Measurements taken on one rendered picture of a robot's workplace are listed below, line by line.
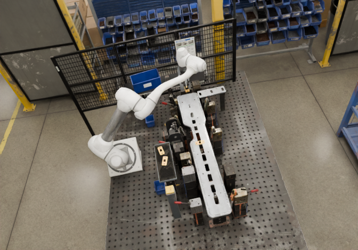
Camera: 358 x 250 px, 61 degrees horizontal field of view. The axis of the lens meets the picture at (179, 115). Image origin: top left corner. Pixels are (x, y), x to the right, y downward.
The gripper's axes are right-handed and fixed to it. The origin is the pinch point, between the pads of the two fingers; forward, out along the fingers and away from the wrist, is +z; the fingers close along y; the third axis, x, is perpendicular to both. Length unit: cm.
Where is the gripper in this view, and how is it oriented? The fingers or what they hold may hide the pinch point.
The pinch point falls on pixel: (186, 86)
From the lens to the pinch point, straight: 289.4
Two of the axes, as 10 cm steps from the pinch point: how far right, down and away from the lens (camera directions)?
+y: 9.8, -2.1, 0.4
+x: -1.8, -7.1, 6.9
